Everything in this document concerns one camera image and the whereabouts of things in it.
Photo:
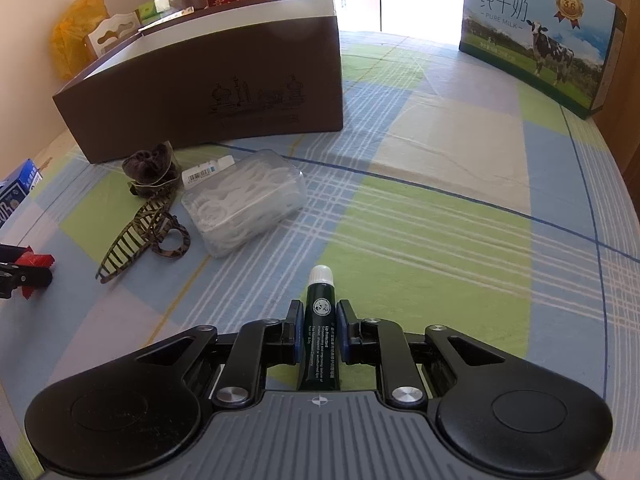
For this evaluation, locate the red snack packet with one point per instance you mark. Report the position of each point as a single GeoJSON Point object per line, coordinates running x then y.
{"type": "Point", "coordinates": [37, 260]}

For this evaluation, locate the brown velvet scrunchie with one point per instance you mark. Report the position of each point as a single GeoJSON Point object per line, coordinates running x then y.
{"type": "Point", "coordinates": [150, 162]}

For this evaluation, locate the brown cardboard storage box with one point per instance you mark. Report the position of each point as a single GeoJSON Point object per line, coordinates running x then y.
{"type": "Point", "coordinates": [200, 90]}

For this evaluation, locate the yellow plastic bag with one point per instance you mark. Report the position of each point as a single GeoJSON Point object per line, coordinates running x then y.
{"type": "Point", "coordinates": [77, 35]}

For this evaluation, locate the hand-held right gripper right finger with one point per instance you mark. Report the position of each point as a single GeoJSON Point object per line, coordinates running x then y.
{"type": "Point", "coordinates": [342, 332]}

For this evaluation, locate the cream cardboard hanger box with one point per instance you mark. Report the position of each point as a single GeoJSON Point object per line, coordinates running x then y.
{"type": "Point", "coordinates": [112, 32]}

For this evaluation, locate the milk carton with cow picture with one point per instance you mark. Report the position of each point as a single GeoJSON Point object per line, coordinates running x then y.
{"type": "Point", "coordinates": [535, 35]}

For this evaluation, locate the checked cloth desktop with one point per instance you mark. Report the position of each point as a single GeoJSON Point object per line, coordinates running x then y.
{"type": "Point", "coordinates": [450, 210]}

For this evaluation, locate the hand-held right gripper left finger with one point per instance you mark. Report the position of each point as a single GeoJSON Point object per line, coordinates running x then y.
{"type": "Point", "coordinates": [296, 332]}

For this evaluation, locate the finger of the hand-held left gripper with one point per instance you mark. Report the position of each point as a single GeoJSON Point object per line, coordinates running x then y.
{"type": "Point", "coordinates": [25, 277]}
{"type": "Point", "coordinates": [12, 252]}

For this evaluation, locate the leopard print hair claw clip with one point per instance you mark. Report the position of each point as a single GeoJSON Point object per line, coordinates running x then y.
{"type": "Point", "coordinates": [145, 232]}

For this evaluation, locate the green tissue packets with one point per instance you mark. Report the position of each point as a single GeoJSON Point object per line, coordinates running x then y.
{"type": "Point", "coordinates": [157, 9]}

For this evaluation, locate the dark green lip balm tube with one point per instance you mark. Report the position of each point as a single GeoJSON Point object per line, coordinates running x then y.
{"type": "Point", "coordinates": [318, 330]}

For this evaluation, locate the blue milk carton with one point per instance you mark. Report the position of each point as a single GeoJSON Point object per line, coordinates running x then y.
{"type": "Point", "coordinates": [15, 190]}

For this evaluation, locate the clear floss pick box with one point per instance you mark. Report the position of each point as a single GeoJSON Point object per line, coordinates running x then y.
{"type": "Point", "coordinates": [245, 200]}

